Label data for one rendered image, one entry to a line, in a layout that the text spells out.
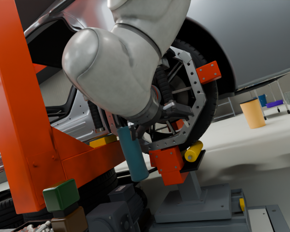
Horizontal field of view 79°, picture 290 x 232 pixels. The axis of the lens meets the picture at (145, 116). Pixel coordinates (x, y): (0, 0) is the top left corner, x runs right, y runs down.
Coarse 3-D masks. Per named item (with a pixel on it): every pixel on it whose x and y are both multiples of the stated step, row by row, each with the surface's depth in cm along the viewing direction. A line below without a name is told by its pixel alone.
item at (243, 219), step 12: (240, 192) 103; (240, 204) 91; (240, 216) 84; (156, 228) 96; (168, 228) 93; (180, 228) 90; (192, 228) 87; (204, 228) 85; (216, 228) 82; (228, 228) 80; (240, 228) 78
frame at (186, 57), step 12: (180, 60) 85; (192, 60) 80; (192, 72) 84; (192, 84) 80; (204, 96) 78; (192, 108) 81; (108, 120) 101; (192, 120) 81; (180, 132) 84; (144, 144) 94; (156, 144) 90; (168, 144) 87
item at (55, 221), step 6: (78, 210) 30; (66, 216) 28; (72, 216) 29; (78, 216) 30; (84, 216) 30; (54, 222) 29; (60, 222) 28; (66, 222) 28; (72, 222) 28; (78, 222) 29; (84, 222) 30; (54, 228) 29; (60, 228) 28; (66, 228) 27; (72, 228) 28; (78, 228) 29; (84, 228) 30
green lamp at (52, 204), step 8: (56, 184) 30; (64, 184) 29; (72, 184) 30; (48, 192) 29; (56, 192) 28; (64, 192) 29; (72, 192) 30; (48, 200) 29; (56, 200) 28; (64, 200) 28; (72, 200) 29; (48, 208) 29; (56, 208) 28; (64, 208) 28
